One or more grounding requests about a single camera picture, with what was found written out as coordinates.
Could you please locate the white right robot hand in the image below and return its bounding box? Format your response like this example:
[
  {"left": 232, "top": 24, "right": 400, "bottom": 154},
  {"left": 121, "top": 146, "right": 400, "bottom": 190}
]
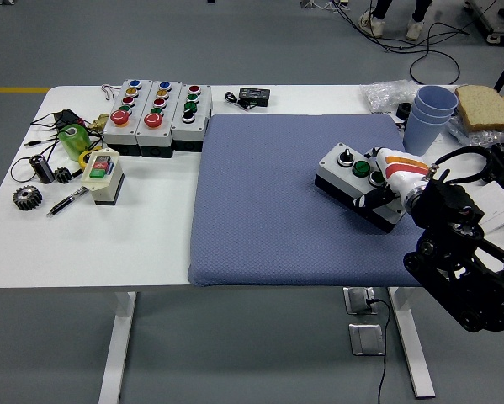
[{"left": 351, "top": 146, "right": 430, "bottom": 210}]

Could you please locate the grey four-button control box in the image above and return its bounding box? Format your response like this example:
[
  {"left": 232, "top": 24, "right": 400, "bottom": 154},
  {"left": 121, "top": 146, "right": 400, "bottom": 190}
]
[
  {"left": 314, "top": 142, "right": 408, "bottom": 233},
  {"left": 170, "top": 82, "right": 213, "bottom": 152}
]

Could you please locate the grey five-button control box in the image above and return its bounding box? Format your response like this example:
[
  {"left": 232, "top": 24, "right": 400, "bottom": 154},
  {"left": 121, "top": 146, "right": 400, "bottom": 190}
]
[
  {"left": 135, "top": 79, "right": 182, "bottom": 159},
  {"left": 102, "top": 78, "right": 154, "bottom": 156}
]

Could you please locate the light blue plastic cup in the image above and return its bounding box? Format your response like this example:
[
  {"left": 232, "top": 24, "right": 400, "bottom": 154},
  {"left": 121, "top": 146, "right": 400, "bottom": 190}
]
[
  {"left": 402, "top": 109, "right": 453, "bottom": 156},
  {"left": 416, "top": 85, "right": 459, "bottom": 114},
  {"left": 411, "top": 100, "right": 457, "bottom": 125}
]

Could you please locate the clear bubble wrap bag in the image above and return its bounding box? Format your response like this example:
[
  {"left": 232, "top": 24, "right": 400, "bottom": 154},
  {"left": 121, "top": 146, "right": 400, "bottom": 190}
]
[{"left": 359, "top": 79, "right": 423, "bottom": 114}]

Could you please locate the clear bag of washers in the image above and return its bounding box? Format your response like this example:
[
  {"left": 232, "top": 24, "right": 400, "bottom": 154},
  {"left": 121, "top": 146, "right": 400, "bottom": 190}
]
[{"left": 447, "top": 113, "right": 504, "bottom": 153}]

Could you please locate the white paper card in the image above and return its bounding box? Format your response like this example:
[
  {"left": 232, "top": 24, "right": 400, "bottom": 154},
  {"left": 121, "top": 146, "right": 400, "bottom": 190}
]
[{"left": 474, "top": 180, "right": 504, "bottom": 235}]

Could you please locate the bread slice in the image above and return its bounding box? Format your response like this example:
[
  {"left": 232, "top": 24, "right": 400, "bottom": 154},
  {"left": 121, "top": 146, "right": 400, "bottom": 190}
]
[{"left": 454, "top": 83, "right": 504, "bottom": 132}]

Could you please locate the blue-grey padded mat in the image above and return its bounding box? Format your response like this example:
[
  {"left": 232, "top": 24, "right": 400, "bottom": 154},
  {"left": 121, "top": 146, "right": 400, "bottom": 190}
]
[{"left": 187, "top": 112, "right": 445, "bottom": 290}]

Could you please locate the metal floor socket box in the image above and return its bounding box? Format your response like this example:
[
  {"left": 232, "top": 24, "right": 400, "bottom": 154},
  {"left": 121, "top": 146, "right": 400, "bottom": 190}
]
[{"left": 342, "top": 286, "right": 379, "bottom": 316}]

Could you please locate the person's leg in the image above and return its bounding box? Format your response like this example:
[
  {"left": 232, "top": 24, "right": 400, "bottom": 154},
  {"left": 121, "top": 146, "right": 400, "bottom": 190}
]
[
  {"left": 358, "top": 0, "right": 394, "bottom": 35},
  {"left": 406, "top": 0, "right": 432, "bottom": 42}
]

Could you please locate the white table leg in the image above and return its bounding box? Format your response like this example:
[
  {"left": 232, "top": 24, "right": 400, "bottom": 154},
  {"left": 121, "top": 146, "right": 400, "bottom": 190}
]
[
  {"left": 98, "top": 290, "right": 138, "bottom": 404},
  {"left": 387, "top": 287, "right": 437, "bottom": 399}
]

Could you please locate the black display meter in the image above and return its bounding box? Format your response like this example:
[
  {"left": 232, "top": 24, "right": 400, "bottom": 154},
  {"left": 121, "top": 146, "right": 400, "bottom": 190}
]
[{"left": 237, "top": 86, "right": 273, "bottom": 109}]

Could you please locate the metal floor cover plate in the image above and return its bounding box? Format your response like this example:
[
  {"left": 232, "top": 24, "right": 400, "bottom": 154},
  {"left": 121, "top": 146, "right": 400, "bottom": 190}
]
[{"left": 347, "top": 322, "right": 386, "bottom": 357}]

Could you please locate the brass fitting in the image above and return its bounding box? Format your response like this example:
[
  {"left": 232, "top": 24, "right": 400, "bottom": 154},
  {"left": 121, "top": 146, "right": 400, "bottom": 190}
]
[{"left": 87, "top": 113, "right": 110, "bottom": 132}]

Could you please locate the yellow tape roll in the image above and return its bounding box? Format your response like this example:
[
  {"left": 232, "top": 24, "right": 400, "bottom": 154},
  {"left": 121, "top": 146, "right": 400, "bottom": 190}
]
[{"left": 77, "top": 146, "right": 103, "bottom": 172}]

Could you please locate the green plastic cylinder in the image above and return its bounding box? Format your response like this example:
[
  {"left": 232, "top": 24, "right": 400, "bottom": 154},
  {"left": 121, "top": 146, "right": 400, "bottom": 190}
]
[{"left": 57, "top": 123, "right": 91, "bottom": 162}]

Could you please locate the black adapter block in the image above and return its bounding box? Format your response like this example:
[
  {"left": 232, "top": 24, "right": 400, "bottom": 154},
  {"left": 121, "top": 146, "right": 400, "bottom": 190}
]
[{"left": 51, "top": 109, "right": 84, "bottom": 130}]

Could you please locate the black silver pen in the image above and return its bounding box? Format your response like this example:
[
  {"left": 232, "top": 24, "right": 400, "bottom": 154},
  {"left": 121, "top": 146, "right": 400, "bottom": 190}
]
[{"left": 46, "top": 184, "right": 88, "bottom": 219}]

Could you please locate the black cylindrical capacitor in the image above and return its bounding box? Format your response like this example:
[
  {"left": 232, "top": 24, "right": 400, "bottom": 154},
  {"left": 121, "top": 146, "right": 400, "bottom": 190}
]
[{"left": 29, "top": 153, "right": 56, "bottom": 185}]

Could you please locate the large black gear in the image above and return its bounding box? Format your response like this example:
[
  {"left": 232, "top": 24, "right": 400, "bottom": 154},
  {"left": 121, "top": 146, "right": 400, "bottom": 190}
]
[{"left": 11, "top": 185, "right": 43, "bottom": 211}]

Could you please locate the black floor cable loop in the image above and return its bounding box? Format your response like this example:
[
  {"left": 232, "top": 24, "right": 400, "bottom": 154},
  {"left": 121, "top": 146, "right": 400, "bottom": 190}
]
[{"left": 409, "top": 20, "right": 474, "bottom": 85}]

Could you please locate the black power cable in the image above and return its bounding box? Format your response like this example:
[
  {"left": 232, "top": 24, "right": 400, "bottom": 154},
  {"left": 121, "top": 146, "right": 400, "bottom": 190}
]
[{"left": 365, "top": 297, "right": 392, "bottom": 404}]

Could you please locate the white cable bundle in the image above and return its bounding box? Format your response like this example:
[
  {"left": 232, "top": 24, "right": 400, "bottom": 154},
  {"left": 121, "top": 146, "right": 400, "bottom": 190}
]
[{"left": 300, "top": 0, "right": 349, "bottom": 12}]

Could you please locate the black meter cable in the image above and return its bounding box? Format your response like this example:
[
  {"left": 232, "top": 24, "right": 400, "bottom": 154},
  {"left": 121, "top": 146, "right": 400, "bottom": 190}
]
[{"left": 224, "top": 90, "right": 252, "bottom": 111}]

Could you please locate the cream switch box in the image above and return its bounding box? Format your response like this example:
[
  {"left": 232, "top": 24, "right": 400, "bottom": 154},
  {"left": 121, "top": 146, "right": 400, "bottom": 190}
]
[{"left": 82, "top": 146, "right": 126, "bottom": 207}]

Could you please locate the black wire with jack plug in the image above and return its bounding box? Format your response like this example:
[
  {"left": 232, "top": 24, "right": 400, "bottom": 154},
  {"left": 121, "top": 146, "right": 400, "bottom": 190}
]
[{"left": 24, "top": 125, "right": 67, "bottom": 148}]

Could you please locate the thin black wire loop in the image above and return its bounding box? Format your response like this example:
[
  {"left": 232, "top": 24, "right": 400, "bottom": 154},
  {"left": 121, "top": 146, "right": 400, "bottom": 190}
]
[{"left": 9, "top": 138, "right": 63, "bottom": 183}]

